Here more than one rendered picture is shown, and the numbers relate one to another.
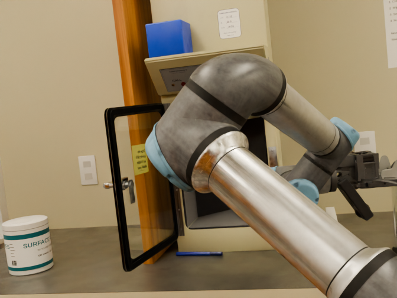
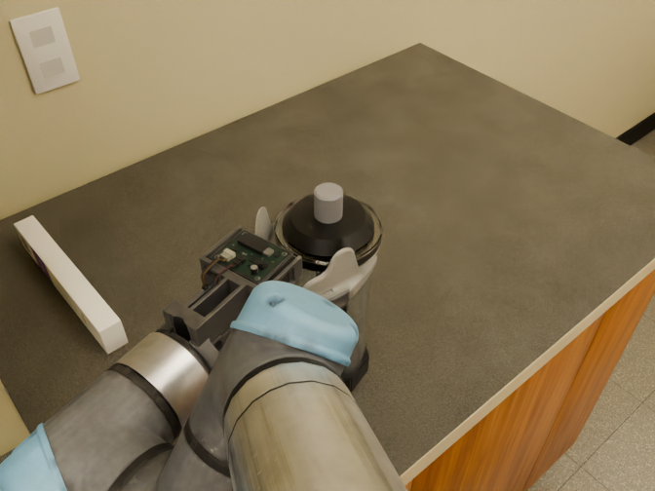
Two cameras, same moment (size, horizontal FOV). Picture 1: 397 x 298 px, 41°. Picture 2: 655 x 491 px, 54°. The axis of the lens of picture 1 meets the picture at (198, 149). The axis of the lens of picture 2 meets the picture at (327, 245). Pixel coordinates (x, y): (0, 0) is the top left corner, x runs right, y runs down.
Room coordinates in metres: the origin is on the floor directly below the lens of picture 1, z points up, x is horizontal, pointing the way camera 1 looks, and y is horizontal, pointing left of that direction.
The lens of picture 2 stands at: (0.98, -0.12, 1.60)
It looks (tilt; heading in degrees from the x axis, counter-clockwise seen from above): 44 degrees down; 306
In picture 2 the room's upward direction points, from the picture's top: straight up
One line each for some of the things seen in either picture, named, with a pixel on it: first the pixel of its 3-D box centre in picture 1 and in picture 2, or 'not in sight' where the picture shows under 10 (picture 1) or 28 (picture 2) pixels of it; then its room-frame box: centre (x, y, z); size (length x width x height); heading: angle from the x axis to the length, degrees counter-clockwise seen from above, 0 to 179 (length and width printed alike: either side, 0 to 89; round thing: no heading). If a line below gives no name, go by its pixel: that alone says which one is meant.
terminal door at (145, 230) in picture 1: (145, 181); not in sight; (1.39, 0.15, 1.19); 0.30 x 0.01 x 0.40; 157
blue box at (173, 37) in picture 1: (169, 40); not in sight; (1.47, 0.05, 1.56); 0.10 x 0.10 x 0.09; 76
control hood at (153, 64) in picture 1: (208, 71); not in sight; (1.45, -0.05, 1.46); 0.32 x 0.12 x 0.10; 76
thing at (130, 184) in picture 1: (129, 191); not in sight; (1.28, 0.18, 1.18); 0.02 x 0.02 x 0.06; 67
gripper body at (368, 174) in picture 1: (352, 171); (234, 311); (1.26, -0.36, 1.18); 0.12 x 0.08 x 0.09; 91
